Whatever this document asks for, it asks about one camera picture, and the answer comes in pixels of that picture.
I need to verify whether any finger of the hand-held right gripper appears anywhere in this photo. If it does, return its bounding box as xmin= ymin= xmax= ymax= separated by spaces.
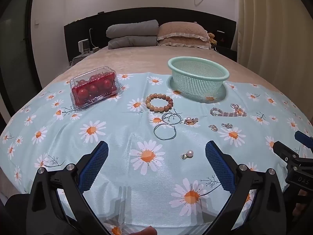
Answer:
xmin=294 ymin=131 xmax=313 ymax=150
xmin=273 ymin=140 xmax=300 ymax=162

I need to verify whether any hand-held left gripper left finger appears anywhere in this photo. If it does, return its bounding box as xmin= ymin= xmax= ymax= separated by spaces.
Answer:
xmin=26 ymin=141 xmax=109 ymax=235

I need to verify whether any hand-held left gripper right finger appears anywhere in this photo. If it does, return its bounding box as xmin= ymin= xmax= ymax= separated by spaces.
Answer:
xmin=205 ymin=141 xmax=286 ymax=235

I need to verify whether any silver hoop earring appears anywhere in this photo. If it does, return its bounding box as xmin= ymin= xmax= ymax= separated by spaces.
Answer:
xmin=154 ymin=124 xmax=177 ymax=140
xmin=161 ymin=113 xmax=183 ymax=125

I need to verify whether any green plastic mesh basket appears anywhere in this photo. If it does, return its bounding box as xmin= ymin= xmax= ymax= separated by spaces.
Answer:
xmin=168 ymin=56 xmax=230 ymax=96

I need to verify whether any person's right hand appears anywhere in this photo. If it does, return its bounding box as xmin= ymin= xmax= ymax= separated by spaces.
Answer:
xmin=293 ymin=197 xmax=309 ymax=217

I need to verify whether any person's left hand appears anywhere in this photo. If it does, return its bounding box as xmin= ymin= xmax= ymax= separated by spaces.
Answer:
xmin=131 ymin=226 xmax=157 ymax=235

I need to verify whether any daisy print blue tablecloth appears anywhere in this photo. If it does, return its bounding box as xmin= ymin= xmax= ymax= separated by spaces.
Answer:
xmin=0 ymin=72 xmax=313 ymax=235

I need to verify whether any clear box of cherry tomatoes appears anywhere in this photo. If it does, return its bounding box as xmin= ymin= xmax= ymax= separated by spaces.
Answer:
xmin=70 ymin=66 xmax=123 ymax=109

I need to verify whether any black bedside nightstand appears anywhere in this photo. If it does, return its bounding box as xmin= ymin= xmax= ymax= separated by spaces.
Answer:
xmin=215 ymin=45 xmax=237 ymax=63

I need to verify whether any beige curtain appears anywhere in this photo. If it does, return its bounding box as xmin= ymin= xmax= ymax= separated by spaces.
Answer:
xmin=236 ymin=0 xmax=313 ymax=128

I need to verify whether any beige covered bed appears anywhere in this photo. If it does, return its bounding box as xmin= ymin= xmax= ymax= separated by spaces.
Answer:
xmin=0 ymin=44 xmax=313 ymax=177

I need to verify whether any white bedside appliance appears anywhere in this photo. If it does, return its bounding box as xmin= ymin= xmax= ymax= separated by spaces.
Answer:
xmin=78 ymin=39 xmax=90 ymax=54

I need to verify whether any beige ruffled pillow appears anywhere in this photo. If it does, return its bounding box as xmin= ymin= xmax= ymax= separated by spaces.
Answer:
xmin=156 ymin=22 xmax=210 ymax=42
xmin=158 ymin=39 xmax=212 ymax=50

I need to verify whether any dark door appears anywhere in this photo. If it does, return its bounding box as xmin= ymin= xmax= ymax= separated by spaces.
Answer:
xmin=0 ymin=0 xmax=42 ymax=128

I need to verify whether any black headboard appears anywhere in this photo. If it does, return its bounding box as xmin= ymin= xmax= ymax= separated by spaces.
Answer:
xmin=64 ymin=7 xmax=237 ymax=65

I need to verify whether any purple bead bracelet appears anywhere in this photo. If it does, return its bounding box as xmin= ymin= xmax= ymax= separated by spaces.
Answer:
xmin=210 ymin=103 xmax=247 ymax=117

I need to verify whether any brown wooden bead bracelet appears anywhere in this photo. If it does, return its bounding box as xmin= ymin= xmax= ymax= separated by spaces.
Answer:
xmin=145 ymin=92 xmax=174 ymax=113

